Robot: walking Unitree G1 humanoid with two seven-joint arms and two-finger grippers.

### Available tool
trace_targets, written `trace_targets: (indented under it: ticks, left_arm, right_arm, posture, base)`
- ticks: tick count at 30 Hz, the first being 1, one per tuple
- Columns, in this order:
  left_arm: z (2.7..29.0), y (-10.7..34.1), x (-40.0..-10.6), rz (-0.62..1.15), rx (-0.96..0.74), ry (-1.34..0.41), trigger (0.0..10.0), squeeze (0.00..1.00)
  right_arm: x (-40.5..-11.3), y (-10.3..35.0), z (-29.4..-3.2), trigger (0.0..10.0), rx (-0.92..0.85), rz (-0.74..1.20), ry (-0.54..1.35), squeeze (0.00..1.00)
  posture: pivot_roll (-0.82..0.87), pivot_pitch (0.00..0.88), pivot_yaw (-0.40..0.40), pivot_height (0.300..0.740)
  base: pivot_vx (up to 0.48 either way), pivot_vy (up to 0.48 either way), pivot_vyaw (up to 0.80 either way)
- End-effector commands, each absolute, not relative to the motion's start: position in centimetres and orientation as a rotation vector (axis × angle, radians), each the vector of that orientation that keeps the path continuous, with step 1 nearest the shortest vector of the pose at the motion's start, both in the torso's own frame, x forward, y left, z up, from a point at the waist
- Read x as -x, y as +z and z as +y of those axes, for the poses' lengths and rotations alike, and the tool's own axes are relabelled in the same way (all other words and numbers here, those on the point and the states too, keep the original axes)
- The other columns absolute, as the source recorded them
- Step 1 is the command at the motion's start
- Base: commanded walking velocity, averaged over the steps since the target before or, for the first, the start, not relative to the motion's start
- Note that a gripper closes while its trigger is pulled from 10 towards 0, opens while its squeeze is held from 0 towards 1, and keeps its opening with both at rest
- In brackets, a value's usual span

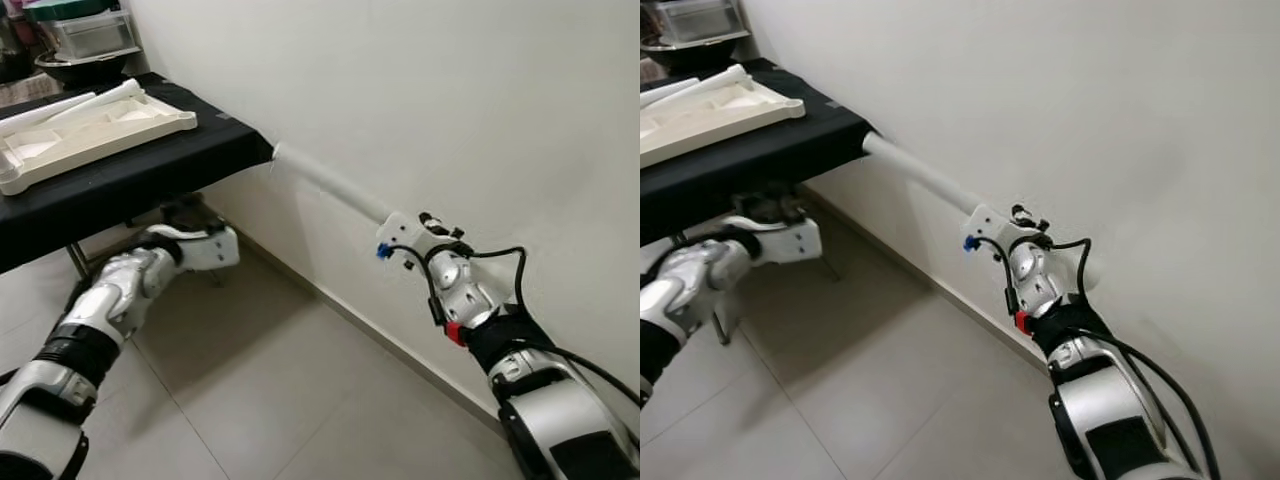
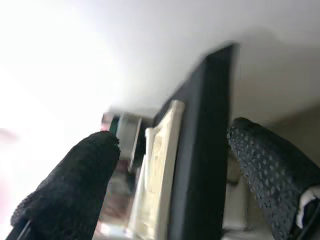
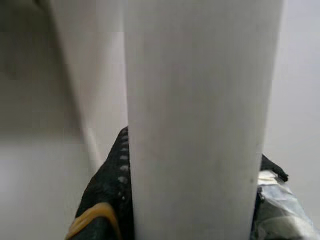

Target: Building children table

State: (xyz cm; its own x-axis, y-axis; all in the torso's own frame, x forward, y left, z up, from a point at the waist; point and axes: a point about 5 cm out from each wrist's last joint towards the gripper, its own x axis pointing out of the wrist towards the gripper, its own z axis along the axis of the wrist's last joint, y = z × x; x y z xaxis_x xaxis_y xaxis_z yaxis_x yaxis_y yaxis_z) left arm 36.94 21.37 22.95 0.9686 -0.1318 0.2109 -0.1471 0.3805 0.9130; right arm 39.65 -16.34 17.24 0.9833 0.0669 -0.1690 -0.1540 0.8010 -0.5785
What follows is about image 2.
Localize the white ribbed plastic tabletop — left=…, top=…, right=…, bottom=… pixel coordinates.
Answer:
left=128, top=99, right=186, bottom=240

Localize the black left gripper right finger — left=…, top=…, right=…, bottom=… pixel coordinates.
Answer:
left=225, top=116, right=320, bottom=240

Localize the stainless steel container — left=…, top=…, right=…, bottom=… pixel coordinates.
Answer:
left=117, top=113, right=144, bottom=173

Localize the green pot lid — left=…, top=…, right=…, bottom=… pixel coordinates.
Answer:
left=109, top=116, right=121, bottom=138

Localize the black tablecloth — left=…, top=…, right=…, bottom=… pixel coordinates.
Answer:
left=153, top=42, right=241, bottom=240

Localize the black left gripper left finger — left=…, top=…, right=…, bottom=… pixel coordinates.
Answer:
left=4, top=130, right=122, bottom=240

